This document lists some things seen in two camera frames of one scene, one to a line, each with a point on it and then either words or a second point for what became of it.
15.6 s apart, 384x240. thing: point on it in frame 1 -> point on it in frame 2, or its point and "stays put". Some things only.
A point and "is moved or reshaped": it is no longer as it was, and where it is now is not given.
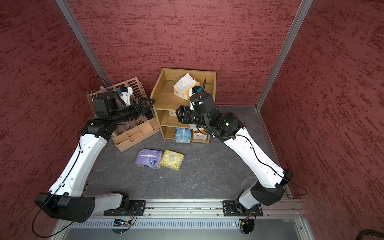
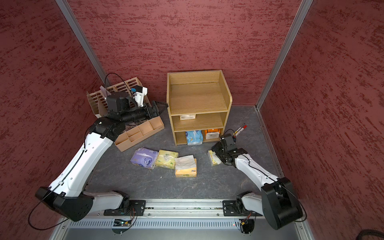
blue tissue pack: [183, 135] -> [194, 137]
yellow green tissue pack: [171, 160] is moved or reshaped
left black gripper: [142, 105] -> [155, 112]
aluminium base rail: [209, 208] stays put
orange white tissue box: [181, 88] -> [185, 166]
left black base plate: [136, 208] stays put
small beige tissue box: [172, 113] is moved or reshaped
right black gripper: [185, 115] -> [216, 148]
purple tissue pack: [148, 158] is moved or reshaped
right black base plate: [234, 208] stays put
